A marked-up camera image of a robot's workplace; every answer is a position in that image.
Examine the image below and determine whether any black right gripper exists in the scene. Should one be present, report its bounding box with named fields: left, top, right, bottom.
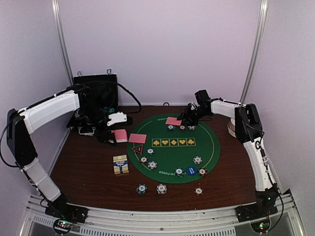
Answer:
left=178, top=105, right=210, bottom=126

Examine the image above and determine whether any pink playing card deck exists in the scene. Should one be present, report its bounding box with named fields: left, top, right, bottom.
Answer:
left=111, top=129, right=128, bottom=143

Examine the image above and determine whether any dealt card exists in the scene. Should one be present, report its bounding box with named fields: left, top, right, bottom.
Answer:
left=128, top=133, right=147, bottom=144
left=165, top=117, right=182, bottom=126

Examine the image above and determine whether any red triangular dealer marker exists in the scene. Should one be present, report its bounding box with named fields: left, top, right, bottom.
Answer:
left=131, top=144, right=143, bottom=155

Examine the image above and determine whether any blue round button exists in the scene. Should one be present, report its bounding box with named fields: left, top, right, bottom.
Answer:
left=186, top=166, right=197, bottom=176

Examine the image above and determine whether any dark blue chip stack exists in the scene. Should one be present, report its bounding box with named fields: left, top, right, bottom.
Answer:
left=136, top=184, right=148, bottom=195

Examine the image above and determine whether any blue white chip stack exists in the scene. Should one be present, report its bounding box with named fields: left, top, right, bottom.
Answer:
left=156, top=183, right=167, bottom=194

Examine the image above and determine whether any brown chip stack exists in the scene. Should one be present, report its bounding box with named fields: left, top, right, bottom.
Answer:
left=194, top=187, right=203, bottom=196

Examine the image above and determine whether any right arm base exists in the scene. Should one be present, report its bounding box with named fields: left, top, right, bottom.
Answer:
left=235, top=204, right=278, bottom=234

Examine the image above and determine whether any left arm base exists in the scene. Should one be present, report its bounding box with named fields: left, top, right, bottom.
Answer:
left=45, top=205, right=89, bottom=235

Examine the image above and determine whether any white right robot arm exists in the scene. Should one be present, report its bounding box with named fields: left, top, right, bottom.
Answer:
left=177, top=98, right=278, bottom=217

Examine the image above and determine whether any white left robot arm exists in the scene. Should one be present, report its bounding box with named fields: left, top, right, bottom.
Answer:
left=2, top=83, right=127, bottom=218

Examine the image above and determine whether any black poker case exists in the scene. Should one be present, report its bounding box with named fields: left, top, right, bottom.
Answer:
left=66, top=74, right=119, bottom=132

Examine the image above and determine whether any round green poker mat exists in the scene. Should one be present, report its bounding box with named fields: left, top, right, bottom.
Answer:
left=127, top=114, right=221, bottom=184

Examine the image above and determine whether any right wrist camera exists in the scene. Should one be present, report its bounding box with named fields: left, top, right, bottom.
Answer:
left=194, top=89, right=210, bottom=106

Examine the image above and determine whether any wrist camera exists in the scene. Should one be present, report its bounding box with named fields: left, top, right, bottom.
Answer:
left=194, top=89, right=210, bottom=106
left=107, top=112, right=127, bottom=126

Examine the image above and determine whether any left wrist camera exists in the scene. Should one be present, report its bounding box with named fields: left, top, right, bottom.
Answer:
left=107, top=112, right=127, bottom=126

